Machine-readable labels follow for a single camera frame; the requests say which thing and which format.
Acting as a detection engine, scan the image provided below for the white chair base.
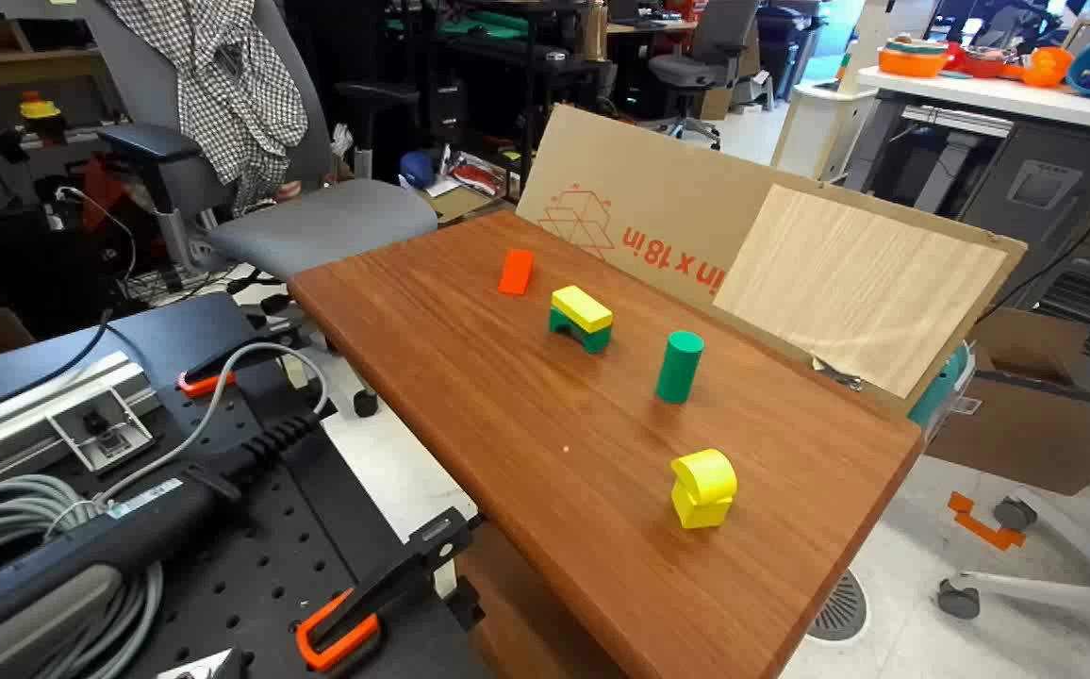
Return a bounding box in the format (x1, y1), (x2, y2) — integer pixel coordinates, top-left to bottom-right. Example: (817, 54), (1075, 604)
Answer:
(934, 379), (1090, 664)

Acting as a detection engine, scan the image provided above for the brown cardboard sheet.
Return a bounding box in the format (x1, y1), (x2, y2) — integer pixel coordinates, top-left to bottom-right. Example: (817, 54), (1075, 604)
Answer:
(513, 102), (1035, 418)

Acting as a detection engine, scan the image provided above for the orange wedge block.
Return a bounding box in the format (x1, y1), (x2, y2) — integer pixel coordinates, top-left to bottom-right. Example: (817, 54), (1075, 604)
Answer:
(497, 244), (539, 303)

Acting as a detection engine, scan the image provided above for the black office chair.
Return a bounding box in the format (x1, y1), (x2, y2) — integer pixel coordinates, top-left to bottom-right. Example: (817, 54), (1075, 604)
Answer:
(635, 0), (761, 144)

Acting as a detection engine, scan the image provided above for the round floor drain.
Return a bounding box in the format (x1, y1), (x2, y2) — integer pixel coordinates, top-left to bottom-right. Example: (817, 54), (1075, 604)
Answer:
(802, 569), (875, 650)

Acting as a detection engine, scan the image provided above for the grey cable bundle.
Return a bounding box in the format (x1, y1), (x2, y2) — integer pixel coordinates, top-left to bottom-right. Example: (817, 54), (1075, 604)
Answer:
(0, 472), (169, 679)

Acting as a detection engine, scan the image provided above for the grey office chair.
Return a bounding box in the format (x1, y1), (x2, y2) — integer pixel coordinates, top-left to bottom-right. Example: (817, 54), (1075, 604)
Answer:
(72, 0), (440, 285)

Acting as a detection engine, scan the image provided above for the teal plastic part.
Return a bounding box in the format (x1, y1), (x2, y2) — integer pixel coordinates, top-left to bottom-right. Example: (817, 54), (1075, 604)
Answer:
(908, 339), (981, 438)

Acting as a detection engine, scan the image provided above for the orange bowl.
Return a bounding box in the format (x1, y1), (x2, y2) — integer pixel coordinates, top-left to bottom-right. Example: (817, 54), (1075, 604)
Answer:
(875, 37), (954, 84)

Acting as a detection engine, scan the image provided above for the aluminium rail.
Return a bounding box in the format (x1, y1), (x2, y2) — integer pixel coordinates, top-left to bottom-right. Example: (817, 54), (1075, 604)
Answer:
(0, 352), (186, 475)

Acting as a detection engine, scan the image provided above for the yellow rectangular block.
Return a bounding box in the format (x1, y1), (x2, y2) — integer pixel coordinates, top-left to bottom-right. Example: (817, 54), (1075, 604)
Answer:
(546, 281), (619, 339)

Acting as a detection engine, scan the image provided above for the brown cardboard box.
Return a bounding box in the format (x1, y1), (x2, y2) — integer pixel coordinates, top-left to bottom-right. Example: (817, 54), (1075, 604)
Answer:
(923, 306), (1090, 496)

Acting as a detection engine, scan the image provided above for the yellow cube block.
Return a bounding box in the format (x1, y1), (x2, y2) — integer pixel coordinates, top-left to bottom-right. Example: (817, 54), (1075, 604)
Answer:
(669, 481), (734, 530)

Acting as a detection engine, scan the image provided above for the white desk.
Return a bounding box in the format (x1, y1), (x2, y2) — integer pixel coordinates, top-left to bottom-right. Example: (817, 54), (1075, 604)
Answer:
(769, 65), (1090, 306)

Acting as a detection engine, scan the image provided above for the light plywood panel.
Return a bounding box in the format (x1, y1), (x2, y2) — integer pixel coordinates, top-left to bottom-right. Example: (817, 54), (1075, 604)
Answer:
(709, 181), (1012, 403)

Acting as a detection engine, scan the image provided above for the patterned cloth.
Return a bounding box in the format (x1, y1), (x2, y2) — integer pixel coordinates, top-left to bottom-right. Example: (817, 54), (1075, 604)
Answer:
(104, 0), (313, 191)

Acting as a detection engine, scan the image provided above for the green arch block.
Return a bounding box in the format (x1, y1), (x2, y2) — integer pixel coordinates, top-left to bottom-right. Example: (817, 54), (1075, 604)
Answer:
(546, 306), (616, 357)

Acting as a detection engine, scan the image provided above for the green cylinder block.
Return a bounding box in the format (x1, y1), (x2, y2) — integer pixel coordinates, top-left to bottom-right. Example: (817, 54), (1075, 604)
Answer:
(651, 329), (709, 407)

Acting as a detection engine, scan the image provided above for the black clamp orange handle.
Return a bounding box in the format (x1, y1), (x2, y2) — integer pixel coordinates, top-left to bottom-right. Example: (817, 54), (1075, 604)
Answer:
(172, 337), (324, 403)
(290, 505), (485, 675)

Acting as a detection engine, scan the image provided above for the orange clamp part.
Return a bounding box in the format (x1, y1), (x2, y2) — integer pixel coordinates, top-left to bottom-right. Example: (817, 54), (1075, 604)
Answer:
(944, 491), (1042, 553)

